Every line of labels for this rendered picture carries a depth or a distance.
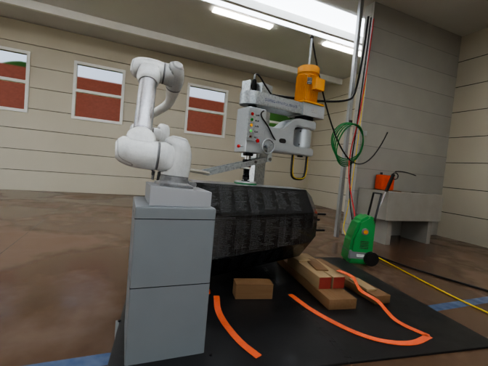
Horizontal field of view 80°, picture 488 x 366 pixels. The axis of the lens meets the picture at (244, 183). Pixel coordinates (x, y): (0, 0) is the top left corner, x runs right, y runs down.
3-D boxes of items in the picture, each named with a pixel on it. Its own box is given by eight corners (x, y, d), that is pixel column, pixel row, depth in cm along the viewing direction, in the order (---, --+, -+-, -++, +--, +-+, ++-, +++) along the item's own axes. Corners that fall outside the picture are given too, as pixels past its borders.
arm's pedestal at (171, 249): (216, 359, 153) (229, 210, 149) (112, 378, 134) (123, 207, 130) (194, 313, 199) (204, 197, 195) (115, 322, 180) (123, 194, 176)
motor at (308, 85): (306, 110, 329) (308, 74, 327) (326, 105, 303) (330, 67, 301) (286, 104, 315) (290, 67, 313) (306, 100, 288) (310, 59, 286)
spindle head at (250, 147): (263, 157, 302) (267, 115, 300) (276, 158, 283) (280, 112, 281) (233, 155, 284) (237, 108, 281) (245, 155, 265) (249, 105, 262)
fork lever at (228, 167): (262, 160, 300) (261, 155, 299) (273, 161, 284) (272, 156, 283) (201, 174, 267) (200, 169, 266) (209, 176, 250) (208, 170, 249)
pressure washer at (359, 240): (365, 258, 376) (372, 191, 371) (378, 267, 341) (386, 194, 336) (338, 255, 375) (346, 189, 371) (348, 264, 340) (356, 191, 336)
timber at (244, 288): (234, 299, 222) (236, 284, 221) (232, 293, 234) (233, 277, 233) (271, 298, 228) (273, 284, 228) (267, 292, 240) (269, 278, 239)
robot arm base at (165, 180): (200, 189, 160) (202, 179, 160) (160, 185, 150) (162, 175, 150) (190, 186, 176) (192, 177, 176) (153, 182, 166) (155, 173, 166)
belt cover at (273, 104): (307, 124, 331) (308, 110, 330) (323, 123, 309) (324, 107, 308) (233, 109, 281) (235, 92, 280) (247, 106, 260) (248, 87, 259)
